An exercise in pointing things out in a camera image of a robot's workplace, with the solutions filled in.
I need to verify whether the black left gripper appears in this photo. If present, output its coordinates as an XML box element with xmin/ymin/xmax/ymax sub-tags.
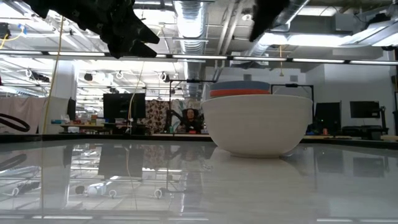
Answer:
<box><xmin>21</xmin><ymin>0</ymin><xmax>161</xmax><ymax>60</ymax></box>

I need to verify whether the teal blue plastic bowl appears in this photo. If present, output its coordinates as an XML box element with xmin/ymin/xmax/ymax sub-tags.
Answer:
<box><xmin>209</xmin><ymin>80</ymin><xmax>271</xmax><ymax>91</ymax></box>

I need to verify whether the overhead light bar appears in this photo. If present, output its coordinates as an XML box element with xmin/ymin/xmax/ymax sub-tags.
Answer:
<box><xmin>0</xmin><ymin>49</ymin><xmax>398</xmax><ymax>66</ymax></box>

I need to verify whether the large black monitor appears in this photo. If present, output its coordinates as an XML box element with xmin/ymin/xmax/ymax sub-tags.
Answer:
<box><xmin>103</xmin><ymin>92</ymin><xmax>146</xmax><ymax>124</ymax></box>

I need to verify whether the floral patterned cloth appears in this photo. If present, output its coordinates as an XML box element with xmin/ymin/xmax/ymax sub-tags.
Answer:
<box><xmin>141</xmin><ymin>99</ymin><xmax>184</xmax><ymax>134</ymax></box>

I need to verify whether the small black monitor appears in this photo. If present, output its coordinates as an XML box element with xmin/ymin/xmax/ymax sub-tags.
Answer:
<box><xmin>67</xmin><ymin>98</ymin><xmax>77</xmax><ymax>121</ymax></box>

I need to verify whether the person at wooden desk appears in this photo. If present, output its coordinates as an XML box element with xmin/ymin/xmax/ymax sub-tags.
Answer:
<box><xmin>180</xmin><ymin>108</ymin><xmax>205</xmax><ymax>134</ymax></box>

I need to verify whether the white plastic bowl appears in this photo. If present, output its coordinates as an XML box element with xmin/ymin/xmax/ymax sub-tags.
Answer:
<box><xmin>201</xmin><ymin>94</ymin><xmax>313</xmax><ymax>159</ymax></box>

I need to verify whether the pink hanging cloth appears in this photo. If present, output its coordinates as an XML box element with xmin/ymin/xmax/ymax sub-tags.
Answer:
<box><xmin>0</xmin><ymin>96</ymin><xmax>47</xmax><ymax>134</ymax></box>

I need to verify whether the yellow hanging cable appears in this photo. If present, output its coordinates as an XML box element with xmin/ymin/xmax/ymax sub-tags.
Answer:
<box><xmin>40</xmin><ymin>15</ymin><xmax>65</xmax><ymax>134</ymax></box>
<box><xmin>127</xmin><ymin>60</ymin><xmax>146</xmax><ymax>134</ymax></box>

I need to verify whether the silver ventilation duct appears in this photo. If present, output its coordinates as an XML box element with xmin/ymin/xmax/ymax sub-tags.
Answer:
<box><xmin>172</xmin><ymin>0</ymin><xmax>209</xmax><ymax>94</ymax></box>

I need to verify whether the black rectangular frame stand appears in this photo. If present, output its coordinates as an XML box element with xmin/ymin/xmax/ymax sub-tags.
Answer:
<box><xmin>169</xmin><ymin>79</ymin><xmax>216</xmax><ymax>135</ymax></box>
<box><xmin>270</xmin><ymin>83</ymin><xmax>315</xmax><ymax>103</ymax></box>

